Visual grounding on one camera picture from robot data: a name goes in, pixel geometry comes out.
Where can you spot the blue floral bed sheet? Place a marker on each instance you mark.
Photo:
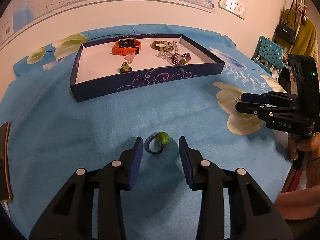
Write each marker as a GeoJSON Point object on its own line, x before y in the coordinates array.
{"type": "Point", "coordinates": [52, 135]}

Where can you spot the green gold chain pendant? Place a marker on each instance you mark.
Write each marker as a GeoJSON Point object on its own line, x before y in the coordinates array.
{"type": "Point", "coordinates": [183, 62]}

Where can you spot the orange smartwatch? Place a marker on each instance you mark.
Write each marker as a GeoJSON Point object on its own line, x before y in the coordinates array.
{"type": "Point", "coordinates": [126, 46]}

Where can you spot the smartphone with gold edge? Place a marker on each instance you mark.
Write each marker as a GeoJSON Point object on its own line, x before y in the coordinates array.
{"type": "Point", "coordinates": [5, 187]}

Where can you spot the teal perforated storage rack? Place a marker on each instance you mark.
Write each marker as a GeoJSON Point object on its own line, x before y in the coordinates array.
{"type": "Point", "coordinates": [269, 56]}

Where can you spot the dark blue shallow box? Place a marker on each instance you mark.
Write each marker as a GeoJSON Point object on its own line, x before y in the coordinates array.
{"type": "Point", "coordinates": [96, 71]}

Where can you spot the mustard yellow coat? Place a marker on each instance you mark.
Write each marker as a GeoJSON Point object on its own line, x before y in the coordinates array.
{"type": "Point", "coordinates": [305, 41]}

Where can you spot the white wall socket panel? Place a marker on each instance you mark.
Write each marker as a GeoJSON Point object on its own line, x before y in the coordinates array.
{"type": "Point", "coordinates": [233, 6]}

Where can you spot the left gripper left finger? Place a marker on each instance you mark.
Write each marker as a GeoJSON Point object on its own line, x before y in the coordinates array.
{"type": "Point", "coordinates": [69, 215]}

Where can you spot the pink translucent hair clip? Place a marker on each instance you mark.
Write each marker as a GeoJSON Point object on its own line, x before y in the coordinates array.
{"type": "Point", "coordinates": [130, 58]}

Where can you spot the right hand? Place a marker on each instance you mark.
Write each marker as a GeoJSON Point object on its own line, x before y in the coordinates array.
{"type": "Point", "coordinates": [308, 145]}

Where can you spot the black handbag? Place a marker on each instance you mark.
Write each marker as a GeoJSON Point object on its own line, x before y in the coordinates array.
{"type": "Point", "coordinates": [286, 33]}

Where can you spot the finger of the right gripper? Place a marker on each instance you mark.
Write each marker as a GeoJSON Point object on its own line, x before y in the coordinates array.
{"type": "Point", "coordinates": [270, 98]}
{"type": "Point", "coordinates": [263, 111]}

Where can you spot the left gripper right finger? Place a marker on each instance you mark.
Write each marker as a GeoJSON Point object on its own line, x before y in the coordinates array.
{"type": "Point", "coordinates": [252, 215]}

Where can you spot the yellow black bangle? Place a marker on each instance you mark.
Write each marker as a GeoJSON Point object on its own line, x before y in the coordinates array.
{"type": "Point", "coordinates": [161, 45]}

